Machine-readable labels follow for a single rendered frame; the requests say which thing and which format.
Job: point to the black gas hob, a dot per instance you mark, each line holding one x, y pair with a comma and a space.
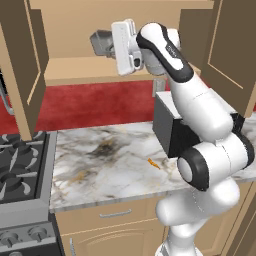
20, 173

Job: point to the tan drawer front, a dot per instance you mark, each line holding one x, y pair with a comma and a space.
83, 213

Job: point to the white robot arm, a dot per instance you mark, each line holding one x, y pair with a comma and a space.
200, 106

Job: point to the tan base cabinet door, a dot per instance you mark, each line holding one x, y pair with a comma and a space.
116, 240

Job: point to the tan base cabinet run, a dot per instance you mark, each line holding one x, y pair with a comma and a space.
240, 223

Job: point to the tan wall cabinet carcass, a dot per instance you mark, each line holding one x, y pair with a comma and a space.
86, 68

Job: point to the dark grey box appliance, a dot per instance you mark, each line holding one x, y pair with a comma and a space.
165, 126

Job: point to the grey hob knob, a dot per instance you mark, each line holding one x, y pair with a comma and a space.
36, 233
8, 238
15, 254

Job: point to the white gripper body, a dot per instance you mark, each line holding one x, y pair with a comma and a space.
122, 43

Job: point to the grey metal fixture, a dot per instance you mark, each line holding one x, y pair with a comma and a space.
6, 105

